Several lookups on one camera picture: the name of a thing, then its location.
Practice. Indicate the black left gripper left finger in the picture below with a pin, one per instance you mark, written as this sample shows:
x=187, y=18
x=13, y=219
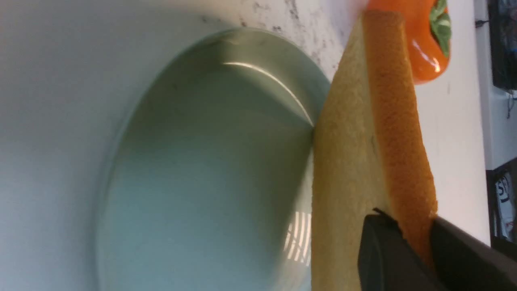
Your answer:
x=386, y=262

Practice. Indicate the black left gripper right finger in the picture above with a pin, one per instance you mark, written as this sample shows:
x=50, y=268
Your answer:
x=463, y=263

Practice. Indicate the toasted bread slice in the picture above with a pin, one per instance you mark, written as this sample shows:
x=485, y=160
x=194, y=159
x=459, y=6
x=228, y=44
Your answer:
x=369, y=153

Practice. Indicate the dark box in background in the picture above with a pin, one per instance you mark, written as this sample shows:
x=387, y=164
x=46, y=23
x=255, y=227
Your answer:
x=501, y=188

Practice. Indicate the light blue round plate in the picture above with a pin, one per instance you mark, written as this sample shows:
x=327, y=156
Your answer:
x=210, y=187

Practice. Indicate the orange persimmon with green leaf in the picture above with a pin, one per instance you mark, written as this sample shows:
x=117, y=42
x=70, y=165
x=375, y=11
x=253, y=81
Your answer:
x=428, y=34

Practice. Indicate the black monitor in background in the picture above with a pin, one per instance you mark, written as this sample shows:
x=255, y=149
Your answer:
x=503, y=43

